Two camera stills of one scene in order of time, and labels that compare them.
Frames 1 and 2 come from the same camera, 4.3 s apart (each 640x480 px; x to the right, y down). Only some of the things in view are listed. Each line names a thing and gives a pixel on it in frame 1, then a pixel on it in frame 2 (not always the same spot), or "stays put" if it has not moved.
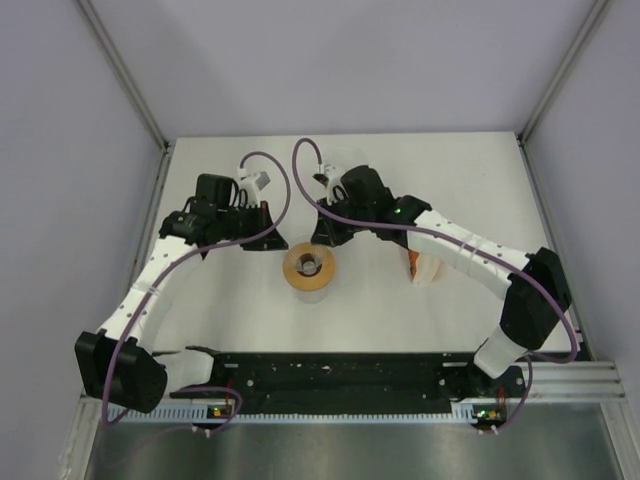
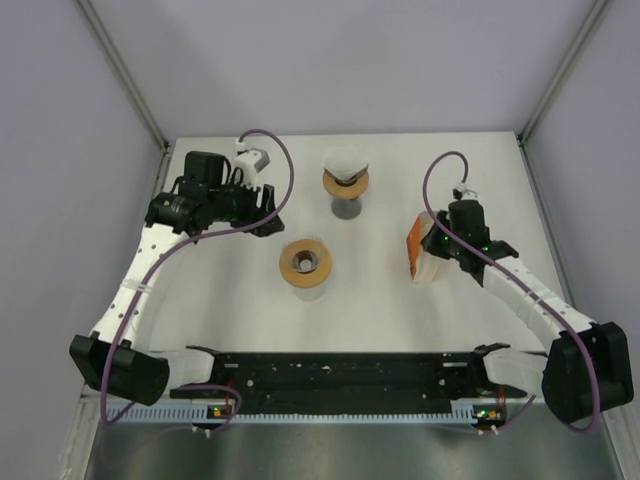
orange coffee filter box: x=423 y=267 stays put
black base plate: x=356 y=382 stays put
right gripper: x=325 y=231 to x=431 y=243
